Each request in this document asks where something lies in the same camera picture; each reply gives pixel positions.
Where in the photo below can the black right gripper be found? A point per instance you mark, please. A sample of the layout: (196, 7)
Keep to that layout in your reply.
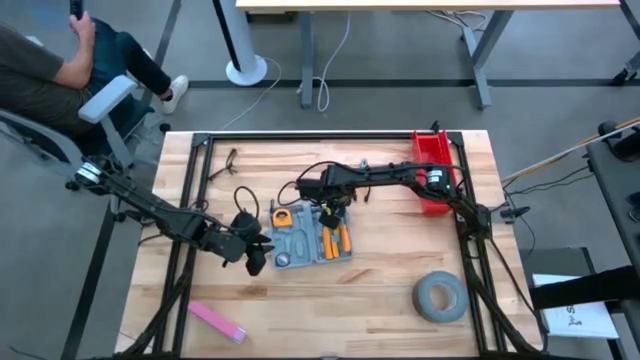
(331, 220)

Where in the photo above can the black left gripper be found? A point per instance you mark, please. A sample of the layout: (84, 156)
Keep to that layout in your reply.
(256, 262)

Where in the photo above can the grey-blue plastic tool case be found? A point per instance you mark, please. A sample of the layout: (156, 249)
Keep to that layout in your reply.
(300, 240)

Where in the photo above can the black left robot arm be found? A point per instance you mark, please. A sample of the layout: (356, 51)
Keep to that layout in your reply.
(150, 210)

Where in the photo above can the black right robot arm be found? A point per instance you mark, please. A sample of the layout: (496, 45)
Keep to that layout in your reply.
(380, 174)

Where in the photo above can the black safety glasses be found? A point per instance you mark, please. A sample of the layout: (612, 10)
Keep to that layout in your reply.
(233, 162)

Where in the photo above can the pink flat box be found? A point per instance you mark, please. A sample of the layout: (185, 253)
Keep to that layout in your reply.
(217, 322)

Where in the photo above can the grey office chair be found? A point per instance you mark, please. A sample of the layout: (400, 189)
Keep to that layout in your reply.
(107, 97)

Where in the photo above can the grey floor box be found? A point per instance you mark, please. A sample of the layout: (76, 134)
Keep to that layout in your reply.
(555, 260)

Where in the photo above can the wooden desk grey legs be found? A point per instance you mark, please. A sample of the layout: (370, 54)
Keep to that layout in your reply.
(425, 5)

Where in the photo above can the white rod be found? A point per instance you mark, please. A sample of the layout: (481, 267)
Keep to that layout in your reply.
(575, 151)

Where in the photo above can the black flat bar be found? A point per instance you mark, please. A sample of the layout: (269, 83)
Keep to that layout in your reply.
(580, 289)

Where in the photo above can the white printed paper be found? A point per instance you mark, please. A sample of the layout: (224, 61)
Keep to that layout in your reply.
(575, 320)

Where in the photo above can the black side table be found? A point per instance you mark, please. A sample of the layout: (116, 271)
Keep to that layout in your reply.
(615, 200)

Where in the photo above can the person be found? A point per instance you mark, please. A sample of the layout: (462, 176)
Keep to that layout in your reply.
(30, 80)

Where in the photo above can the black phone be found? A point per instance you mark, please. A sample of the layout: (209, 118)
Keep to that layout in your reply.
(76, 7)

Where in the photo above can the black caster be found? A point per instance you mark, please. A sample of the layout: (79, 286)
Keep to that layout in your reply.
(625, 75)

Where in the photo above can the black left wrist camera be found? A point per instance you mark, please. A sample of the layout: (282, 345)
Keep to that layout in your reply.
(246, 223)

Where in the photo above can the black aluminium table frame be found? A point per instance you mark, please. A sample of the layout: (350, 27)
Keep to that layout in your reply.
(325, 136)

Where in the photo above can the red bin wall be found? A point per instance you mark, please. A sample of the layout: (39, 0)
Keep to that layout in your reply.
(430, 150)

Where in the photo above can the grey duct tape roll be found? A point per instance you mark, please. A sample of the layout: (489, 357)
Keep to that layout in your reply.
(422, 300)

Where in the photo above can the grey pedestal column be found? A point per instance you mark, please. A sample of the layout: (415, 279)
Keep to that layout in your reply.
(240, 45)

